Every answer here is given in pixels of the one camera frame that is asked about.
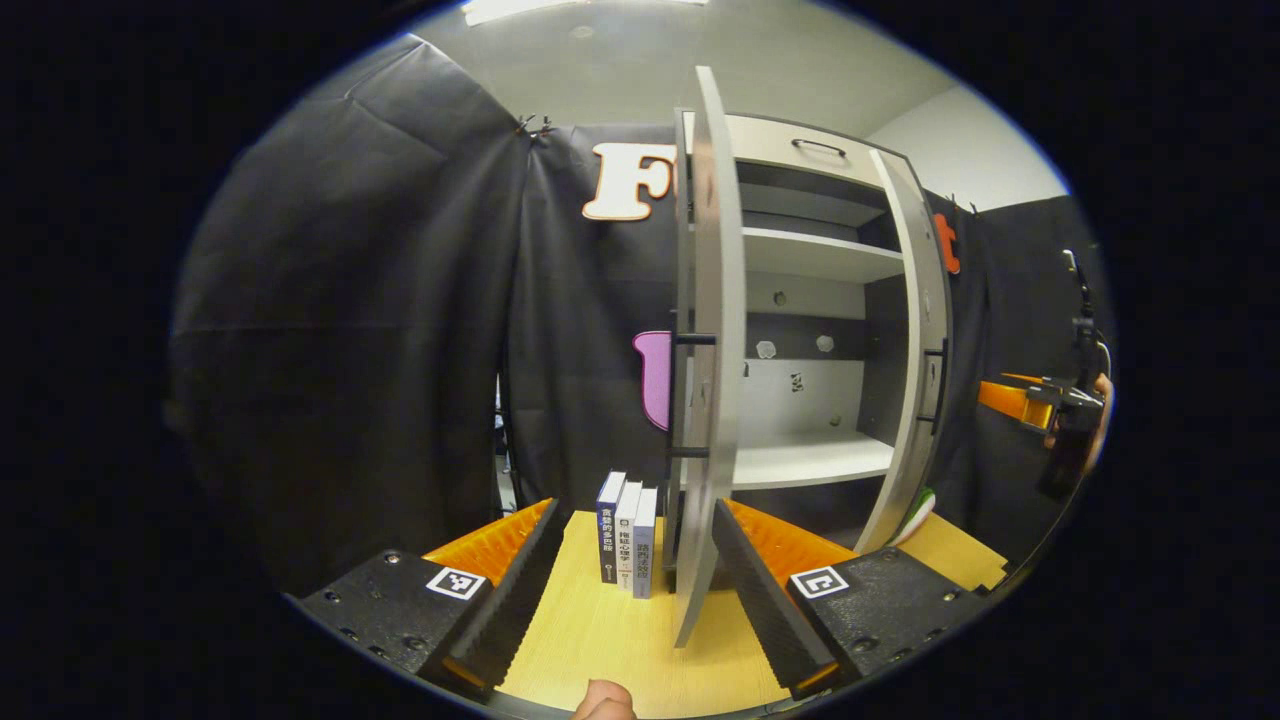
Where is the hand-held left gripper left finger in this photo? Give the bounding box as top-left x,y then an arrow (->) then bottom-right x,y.
290,497 -> 569,701

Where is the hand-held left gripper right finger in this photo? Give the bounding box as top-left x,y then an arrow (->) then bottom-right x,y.
710,497 -> 991,699

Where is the white cabinet door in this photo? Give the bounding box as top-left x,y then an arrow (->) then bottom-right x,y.
855,148 -> 953,554
672,67 -> 748,649

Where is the white cabinet shelf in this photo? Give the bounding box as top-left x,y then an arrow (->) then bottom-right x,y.
742,228 -> 906,285
733,430 -> 895,491

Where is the white and grey cabinet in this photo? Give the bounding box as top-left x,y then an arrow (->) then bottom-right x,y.
680,108 -> 933,549

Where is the white cabinet drawer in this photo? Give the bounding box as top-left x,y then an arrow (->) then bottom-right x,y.
725,113 -> 893,192

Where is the dark blue book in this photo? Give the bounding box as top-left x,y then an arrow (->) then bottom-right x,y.
597,470 -> 628,585

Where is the white book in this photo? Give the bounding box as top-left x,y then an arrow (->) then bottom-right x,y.
614,480 -> 644,592

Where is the light blue book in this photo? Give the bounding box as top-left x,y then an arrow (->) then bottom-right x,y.
632,487 -> 660,600

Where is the green and white object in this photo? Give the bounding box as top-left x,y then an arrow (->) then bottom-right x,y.
890,487 -> 937,547

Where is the ceiling light panel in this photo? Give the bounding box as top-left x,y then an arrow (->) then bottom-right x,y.
460,0 -> 711,27

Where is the black bar door handle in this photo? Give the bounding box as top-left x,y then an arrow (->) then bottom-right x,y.
915,338 -> 950,437
667,330 -> 719,462

